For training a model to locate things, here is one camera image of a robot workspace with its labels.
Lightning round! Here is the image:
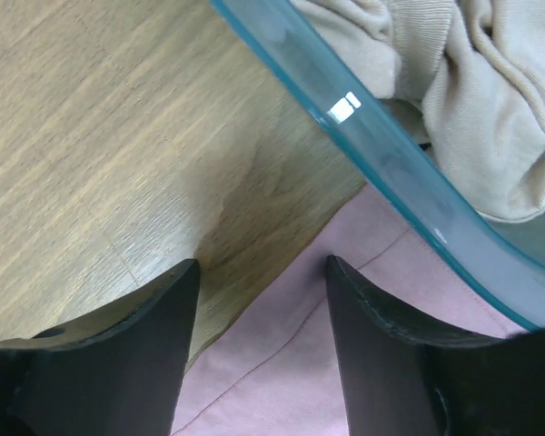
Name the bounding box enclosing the teal plastic bin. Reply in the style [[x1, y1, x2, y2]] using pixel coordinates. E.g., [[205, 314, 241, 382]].
[[213, 1, 545, 330]]

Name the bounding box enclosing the dusty pink t shirt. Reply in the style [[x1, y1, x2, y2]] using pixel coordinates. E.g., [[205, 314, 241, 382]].
[[172, 186, 520, 435]]

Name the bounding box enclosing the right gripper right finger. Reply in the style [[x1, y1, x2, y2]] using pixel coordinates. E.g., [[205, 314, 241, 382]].
[[325, 256, 545, 435]]

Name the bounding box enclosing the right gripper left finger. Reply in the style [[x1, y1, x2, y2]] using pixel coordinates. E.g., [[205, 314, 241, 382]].
[[0, 259, 200, 435]]

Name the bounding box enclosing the beige crumpled shirt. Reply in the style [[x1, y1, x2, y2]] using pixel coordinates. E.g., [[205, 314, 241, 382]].
[[296, 1, 545, 223]]

